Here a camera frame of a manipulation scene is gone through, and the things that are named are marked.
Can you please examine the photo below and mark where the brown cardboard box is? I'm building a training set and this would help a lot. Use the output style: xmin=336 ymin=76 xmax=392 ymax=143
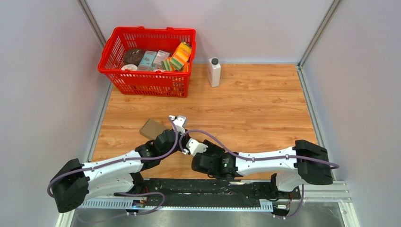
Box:
xmin=139 ymin=119 xmax=168 ymax=140

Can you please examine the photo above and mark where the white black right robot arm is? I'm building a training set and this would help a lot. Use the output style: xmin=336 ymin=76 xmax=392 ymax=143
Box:
xmin=186 ymin=139 xmax=334 ymax=198

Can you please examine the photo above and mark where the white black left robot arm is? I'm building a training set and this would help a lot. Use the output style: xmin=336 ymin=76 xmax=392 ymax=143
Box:
xmin=47 ymin=129 xmax=186 ymax=213

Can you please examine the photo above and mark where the teal snack box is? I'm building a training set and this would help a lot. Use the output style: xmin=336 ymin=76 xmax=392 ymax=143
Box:
xmin=137 ymin=51 xmax=157 ymax=71

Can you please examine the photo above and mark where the grey pink snack box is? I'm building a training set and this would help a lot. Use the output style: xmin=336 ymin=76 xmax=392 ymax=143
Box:
xmin=152 ymin=50 xmax=171 ymax=69

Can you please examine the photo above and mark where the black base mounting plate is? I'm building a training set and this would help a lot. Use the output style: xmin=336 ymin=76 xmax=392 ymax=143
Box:
xmin=113 ymin=178 xmax=301 ymax=208

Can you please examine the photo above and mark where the green striped packet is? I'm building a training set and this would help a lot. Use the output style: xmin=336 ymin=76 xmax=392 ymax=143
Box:
xmin=161 ymin=57 xmax=176 ymax=71

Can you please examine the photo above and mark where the red plastic shopping basket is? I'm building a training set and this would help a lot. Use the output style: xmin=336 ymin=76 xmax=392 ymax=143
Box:
xmin=98 ymin=26 xmax=197 ymax=97

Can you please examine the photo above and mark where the white round lid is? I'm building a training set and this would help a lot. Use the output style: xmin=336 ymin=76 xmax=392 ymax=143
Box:
xmin=121 ymin=64 xmax=138 ymax=71

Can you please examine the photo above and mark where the white bottle black cap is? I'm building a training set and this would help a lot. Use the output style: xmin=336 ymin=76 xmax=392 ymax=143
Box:
xmin=209 ymin=58 xmax=221 ymax=87

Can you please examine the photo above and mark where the brown round bag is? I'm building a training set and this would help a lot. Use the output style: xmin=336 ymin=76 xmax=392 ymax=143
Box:
xmin=122 ymin=48 xmax=145 ymax=66

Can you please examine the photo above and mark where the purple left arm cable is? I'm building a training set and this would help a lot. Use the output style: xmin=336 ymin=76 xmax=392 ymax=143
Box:
xmin=47 ymin=117 xmax=179 ymax=217

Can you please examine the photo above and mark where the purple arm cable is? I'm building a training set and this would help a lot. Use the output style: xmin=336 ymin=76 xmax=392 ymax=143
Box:
xmin=47 ymin=117 xmax=179 ymax=217
xmin=178 ymin=129 xmax=340 ymax=219

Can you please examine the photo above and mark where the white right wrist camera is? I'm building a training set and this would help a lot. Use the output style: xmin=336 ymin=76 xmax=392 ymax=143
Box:
xmin=182 ymin=139 xmax=208 ymax=156

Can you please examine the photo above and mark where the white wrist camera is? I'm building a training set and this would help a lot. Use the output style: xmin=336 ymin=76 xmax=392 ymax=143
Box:
xmin=169 ymin=115 xmax=188 ymax=133
xmin=182 ymin=139 xmax=208 ymax=156

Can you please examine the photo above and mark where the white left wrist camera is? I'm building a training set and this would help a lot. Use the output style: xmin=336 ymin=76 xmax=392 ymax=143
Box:
xmin=169 ymin=115 xmax=188 ymax=133

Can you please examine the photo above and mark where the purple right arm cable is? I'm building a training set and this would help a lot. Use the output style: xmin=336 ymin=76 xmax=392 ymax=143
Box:
xmin=178 ymin=129 xmax=340 ymax=219

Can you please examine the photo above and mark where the aluminium frame rail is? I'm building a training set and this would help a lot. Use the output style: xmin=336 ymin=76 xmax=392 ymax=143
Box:
xmin=56 ymin=178 xmax=360 ymax=227

